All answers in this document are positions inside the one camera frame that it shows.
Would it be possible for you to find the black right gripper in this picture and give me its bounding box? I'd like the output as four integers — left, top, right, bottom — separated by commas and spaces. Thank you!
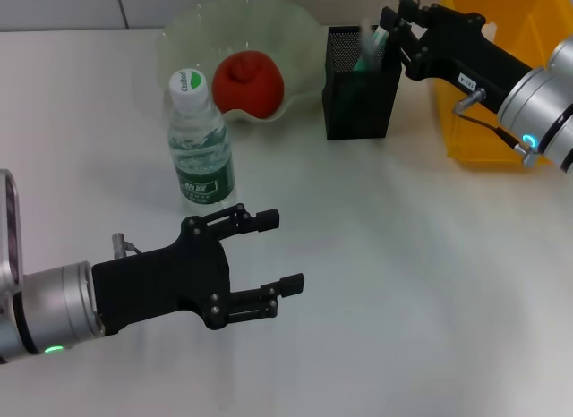
379, 0, 536, 117

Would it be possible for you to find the right arm cable with connector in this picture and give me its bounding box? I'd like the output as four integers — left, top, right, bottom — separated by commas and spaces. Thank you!
454, 88, 543, 170

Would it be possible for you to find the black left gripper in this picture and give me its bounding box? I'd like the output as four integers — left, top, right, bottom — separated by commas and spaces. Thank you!
91, 203, 306, 337

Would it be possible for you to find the mint green pen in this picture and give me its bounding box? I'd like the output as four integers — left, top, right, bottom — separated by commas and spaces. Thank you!
353, 25, 389, 73

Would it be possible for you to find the orange fruit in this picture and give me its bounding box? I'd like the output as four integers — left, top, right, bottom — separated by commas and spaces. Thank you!
211, 50, 286, 119

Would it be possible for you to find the yellow plastic bin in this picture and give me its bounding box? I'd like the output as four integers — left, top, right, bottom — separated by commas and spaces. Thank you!
429, 0, 573, 167

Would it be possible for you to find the black mesh pen holder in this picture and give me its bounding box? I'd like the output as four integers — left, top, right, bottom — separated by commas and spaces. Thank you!
321, 23, 403, 141

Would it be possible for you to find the green glass fruit bowl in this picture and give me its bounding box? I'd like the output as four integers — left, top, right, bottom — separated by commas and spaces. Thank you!
154, 0, 321, 128

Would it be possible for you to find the clear green-label water bottle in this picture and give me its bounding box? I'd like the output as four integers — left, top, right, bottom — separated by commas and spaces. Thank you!
167, 67, 237, 217

